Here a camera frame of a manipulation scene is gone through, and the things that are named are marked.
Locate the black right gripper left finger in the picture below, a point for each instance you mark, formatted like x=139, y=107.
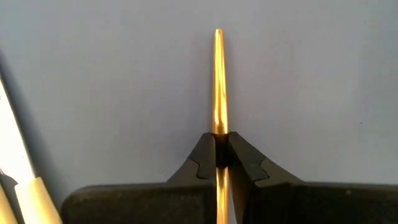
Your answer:
x=140, y=205

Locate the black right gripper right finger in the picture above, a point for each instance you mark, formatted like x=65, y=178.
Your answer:
x=311, y=205

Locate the gold table knife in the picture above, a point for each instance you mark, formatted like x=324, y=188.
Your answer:
x=219, y=77

